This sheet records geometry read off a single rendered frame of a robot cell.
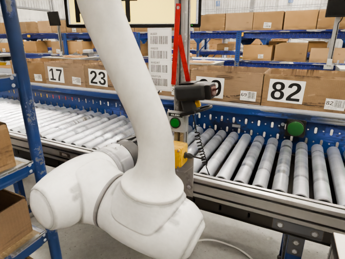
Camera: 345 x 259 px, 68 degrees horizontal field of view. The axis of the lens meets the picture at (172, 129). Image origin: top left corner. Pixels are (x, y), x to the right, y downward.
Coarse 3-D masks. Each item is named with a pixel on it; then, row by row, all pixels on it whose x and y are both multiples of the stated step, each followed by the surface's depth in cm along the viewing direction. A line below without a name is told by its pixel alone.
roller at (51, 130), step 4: (100, 112) 173; (88, 116) 164; (92, 116) 166; (96, 116) 168; (76, 120) 155; (80, 120) 157; (84, 120) 159; (64, 124) 147; (68, 124) 149; (72, 124) 151; (52, 128) 141; (56, 128) 142; (60, 128) 143; (40, 132) 136; (44, 132) 136; (48, 132) 137; (52, 132) 139; (40, 136) 132
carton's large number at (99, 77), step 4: (88, 68) 175; (88, 72) 176; (92, 72) 174; (96, 72) 173; (100, 72) 171; (104, 72) 170; (92, 76) 175; (96, 76) 174; (100, 76) 172; (104, 76) 171; (92, 80) 176; (96, 80) 175; (100, 80) 173; (104, 80) 172; (92, 84) 177; (96, 84) 176; (100, 84) 174; (104, 84) 173
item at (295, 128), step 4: (292, 124) 122; (296, 124) 121; (300, 124) 120; (288, 128) 123; (292, 128) 122; (296, 128) 121; (300, 128) 120; (292, 132) 122; (296, 132) 122; (300, 132) 121
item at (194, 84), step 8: (176, 88) 78; (184, 88) 76; (192, 88) 75; (200, 88) 74; (208, 88) 74; (176, 96) 78; (184, 96) 77; (192, 96) 76; (200, 96) 75; (208, 96) 74; (184, 104) 80; (192, 104) 79; (200, 104) 79; (184, 112) 81; (192, 112) 79
